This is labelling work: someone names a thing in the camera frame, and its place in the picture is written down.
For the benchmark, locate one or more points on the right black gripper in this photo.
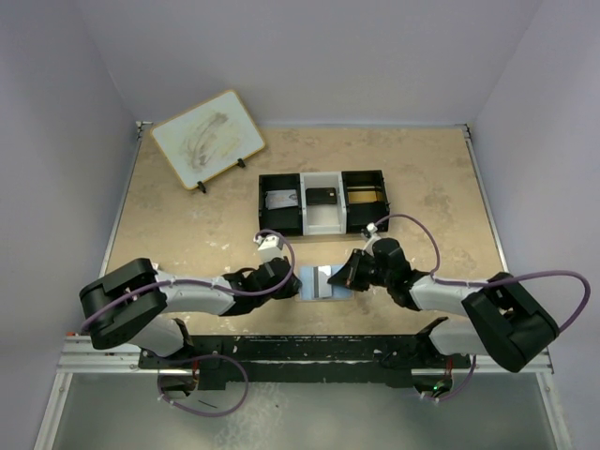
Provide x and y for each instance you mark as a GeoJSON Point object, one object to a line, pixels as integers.
{"type": "Point", "coordinates": [355, 270]}

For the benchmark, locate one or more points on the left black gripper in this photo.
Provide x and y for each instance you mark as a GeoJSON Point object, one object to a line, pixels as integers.
{"type": "Point", "coordinates": [285, 279]}

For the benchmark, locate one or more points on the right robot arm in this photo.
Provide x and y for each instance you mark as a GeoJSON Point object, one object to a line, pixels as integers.
{"type": "Point", "coordinates": [502, 322]}

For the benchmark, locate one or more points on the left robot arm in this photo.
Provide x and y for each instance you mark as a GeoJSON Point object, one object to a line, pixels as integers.
{"type": "Point", "coordinates": [131, 304]}

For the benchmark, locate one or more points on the silver cards stack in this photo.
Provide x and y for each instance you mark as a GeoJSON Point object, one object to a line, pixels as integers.
{"type": "Point", "coordinates": [281, 199]}

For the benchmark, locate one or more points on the gold card in bin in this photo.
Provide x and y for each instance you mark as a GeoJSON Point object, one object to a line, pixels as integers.
{"type": "Point", "coordinates": [363, 195]}

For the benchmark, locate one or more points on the black card in bin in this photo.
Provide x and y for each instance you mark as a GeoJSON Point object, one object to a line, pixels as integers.
{"type": "Point", "coordinates": [316, 196]}

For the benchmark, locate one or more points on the left black tray bin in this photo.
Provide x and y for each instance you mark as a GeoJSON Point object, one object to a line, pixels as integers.
{"type": "Point", "coordinates": [286, 221]}

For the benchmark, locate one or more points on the black tray bin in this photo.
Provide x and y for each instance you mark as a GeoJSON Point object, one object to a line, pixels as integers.
{"type": "Point", "coordinates": [360, 215]}
{"type": "Point", "coordinates": [286, 221]}

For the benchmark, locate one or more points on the right black tray bin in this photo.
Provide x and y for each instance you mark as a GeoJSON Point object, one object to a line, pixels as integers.
{"type": "Point", "coordinates": [360, 215]}

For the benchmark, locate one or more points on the middle white tray bin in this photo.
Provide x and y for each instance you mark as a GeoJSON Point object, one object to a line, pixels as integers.
{"type": "Point", "coordinates": [323, 219]}

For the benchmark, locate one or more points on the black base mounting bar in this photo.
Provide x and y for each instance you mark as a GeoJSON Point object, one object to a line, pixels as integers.
{"type": "Point", "coordinates": [384, 359]}

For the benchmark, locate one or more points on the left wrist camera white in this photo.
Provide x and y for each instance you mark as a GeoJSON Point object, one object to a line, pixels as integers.
{"type": "Point", "coordinates": [269, 247]}

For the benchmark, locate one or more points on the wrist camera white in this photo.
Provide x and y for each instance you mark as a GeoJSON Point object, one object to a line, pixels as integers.
{"type": "Point", "coordinates": [269, 247]}
{"type": "Point", "coordinates": [371, 236]}

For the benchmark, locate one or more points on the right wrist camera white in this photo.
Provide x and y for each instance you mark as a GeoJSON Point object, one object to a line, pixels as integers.
{"type": "Point", "coordinates": [371, 236]}

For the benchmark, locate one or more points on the whiteboard with yellow frame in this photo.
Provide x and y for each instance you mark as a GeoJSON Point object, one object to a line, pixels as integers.
{"type": "Point", "coordinates": [208, 139]}

